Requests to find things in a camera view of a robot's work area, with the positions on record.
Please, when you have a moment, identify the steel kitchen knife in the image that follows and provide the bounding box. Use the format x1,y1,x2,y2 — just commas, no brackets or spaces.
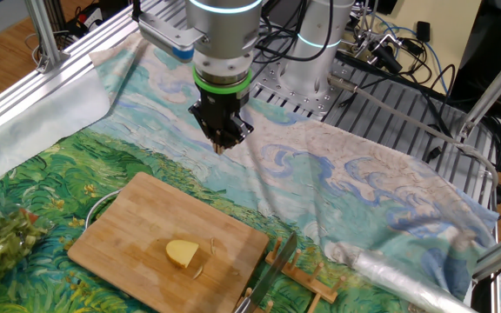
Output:
232,231,298,313

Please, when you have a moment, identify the plastic wrapped roll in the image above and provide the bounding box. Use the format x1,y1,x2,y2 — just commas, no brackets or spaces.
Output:
332,241,480,313

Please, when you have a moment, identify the bamboo cutting board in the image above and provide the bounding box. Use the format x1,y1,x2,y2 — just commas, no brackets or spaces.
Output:
66,171,271,313

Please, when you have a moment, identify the black power adapter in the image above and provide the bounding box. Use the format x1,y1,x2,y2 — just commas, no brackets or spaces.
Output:
415,20,432,43

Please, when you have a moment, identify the blue cable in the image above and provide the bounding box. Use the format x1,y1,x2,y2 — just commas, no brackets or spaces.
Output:
374,12,450,95

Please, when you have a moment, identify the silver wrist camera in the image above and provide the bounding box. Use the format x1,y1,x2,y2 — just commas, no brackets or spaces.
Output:
138,11,206,61

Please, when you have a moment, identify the painted landscape tablecloth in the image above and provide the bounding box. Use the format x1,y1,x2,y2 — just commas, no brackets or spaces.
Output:
0,30,501,313

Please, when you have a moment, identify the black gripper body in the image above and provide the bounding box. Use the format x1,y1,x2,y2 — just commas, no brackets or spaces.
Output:
197,93,250,143

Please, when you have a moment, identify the thick black camera cable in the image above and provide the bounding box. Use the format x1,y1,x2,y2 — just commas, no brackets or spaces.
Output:
130,0,144,23

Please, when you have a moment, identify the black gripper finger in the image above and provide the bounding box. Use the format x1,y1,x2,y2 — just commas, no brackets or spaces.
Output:
220,117,255,156
188,103,222,156

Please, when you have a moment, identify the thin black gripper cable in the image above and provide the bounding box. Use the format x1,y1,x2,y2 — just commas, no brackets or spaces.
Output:
253,0,336,63

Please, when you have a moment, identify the bag of chopped greens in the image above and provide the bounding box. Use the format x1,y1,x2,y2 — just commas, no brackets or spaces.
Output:
0,184,56,292

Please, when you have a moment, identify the white power strip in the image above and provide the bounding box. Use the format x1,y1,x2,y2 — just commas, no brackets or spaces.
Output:
74,2,104,28

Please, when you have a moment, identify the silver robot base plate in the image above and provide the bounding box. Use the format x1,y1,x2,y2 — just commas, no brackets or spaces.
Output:
250,56,344,122

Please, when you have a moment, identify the black camera on bracket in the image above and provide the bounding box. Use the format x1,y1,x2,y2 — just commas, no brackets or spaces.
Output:
353,32,404,75

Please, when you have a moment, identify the wooden peg rack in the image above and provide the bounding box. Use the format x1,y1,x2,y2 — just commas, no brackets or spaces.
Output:
236,236,348,313

